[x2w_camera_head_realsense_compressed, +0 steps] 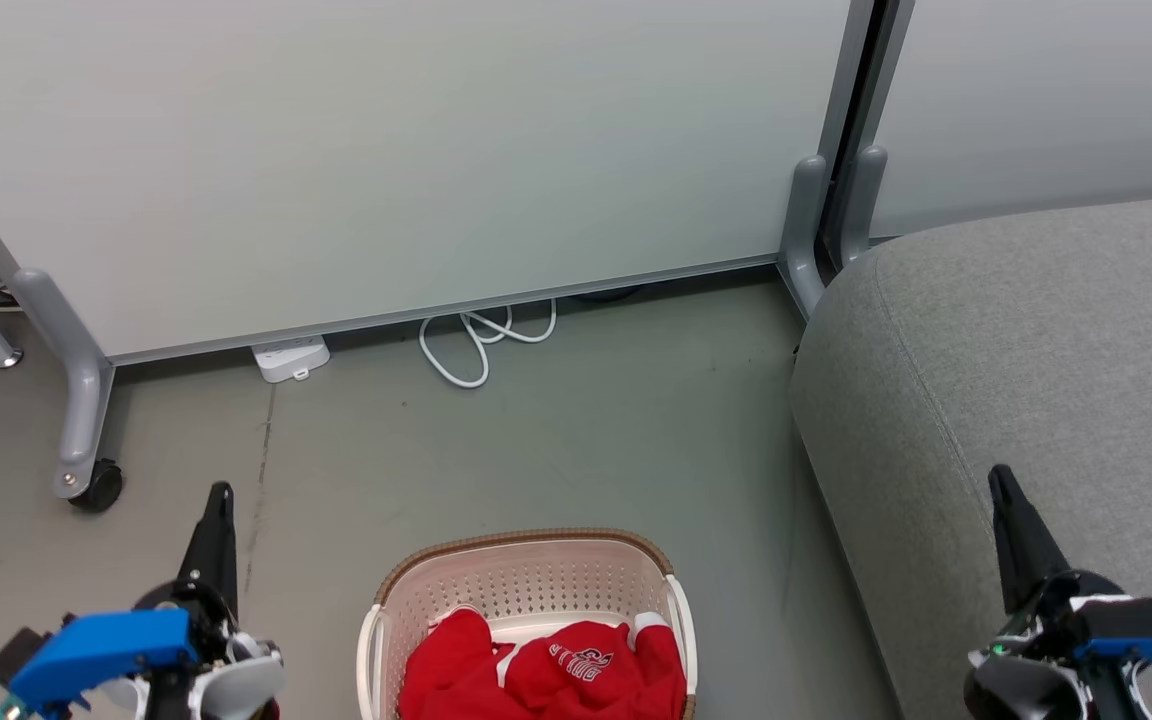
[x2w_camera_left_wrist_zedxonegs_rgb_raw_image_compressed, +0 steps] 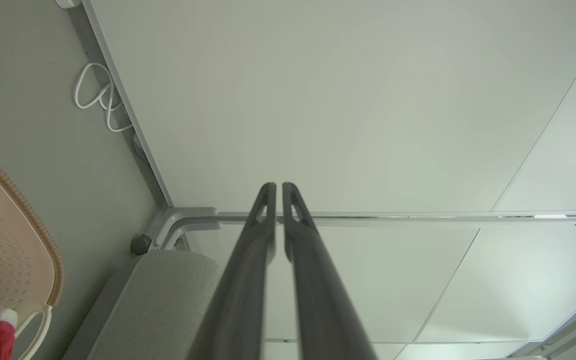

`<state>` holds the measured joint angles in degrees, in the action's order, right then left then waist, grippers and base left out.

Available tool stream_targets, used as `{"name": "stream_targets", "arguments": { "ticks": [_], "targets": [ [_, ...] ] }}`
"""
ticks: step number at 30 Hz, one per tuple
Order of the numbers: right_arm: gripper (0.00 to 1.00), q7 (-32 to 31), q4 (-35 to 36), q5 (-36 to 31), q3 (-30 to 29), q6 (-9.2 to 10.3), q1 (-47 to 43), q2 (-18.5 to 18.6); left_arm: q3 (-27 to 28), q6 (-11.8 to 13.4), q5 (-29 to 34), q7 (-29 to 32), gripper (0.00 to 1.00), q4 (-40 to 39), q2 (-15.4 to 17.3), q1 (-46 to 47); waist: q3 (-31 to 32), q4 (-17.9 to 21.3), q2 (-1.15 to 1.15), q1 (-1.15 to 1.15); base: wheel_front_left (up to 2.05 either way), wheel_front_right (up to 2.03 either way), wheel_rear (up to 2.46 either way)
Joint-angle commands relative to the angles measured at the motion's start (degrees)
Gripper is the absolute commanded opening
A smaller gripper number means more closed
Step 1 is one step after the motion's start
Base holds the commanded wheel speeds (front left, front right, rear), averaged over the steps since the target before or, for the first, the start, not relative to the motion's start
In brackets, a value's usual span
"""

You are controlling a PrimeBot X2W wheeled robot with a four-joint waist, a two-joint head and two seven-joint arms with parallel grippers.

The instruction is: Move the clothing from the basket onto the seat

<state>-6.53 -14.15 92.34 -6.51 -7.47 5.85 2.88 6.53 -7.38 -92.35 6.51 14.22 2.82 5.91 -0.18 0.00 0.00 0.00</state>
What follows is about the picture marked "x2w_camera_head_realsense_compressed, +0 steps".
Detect narrow light grey partition panel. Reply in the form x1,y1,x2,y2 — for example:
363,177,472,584
871,0,1152,239

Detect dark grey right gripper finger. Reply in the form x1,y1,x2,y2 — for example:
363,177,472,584
987,464,1073,614

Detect grey fabric sofa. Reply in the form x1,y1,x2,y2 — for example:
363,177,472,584
789,192,1152,720

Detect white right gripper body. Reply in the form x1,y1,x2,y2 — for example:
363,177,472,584
965,569,1137,720

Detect large light grey partition panel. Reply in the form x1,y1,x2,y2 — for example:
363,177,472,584
0,0,877,366

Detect grey curved partition leg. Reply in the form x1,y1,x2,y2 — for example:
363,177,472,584
839,146,889,267
779,154,829,319

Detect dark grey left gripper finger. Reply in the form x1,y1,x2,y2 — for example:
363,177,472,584
179,482,240,614

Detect red and white garment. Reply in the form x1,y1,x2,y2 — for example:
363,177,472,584
397,605,688,720

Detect white power strip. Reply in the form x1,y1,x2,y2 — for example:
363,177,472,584
251,335,332,384

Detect black caster wheel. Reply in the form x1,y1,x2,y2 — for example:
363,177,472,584
69,458,125,514

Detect grey partition leg with caster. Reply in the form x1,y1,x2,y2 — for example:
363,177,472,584
11,267,117,501

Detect white coiled power cable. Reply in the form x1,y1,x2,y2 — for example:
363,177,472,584
418,298,559,390

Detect white laundry basket brown rim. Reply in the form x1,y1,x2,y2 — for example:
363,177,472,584
356,528,699,720

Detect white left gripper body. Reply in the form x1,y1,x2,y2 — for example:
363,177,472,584
101,580,284,720

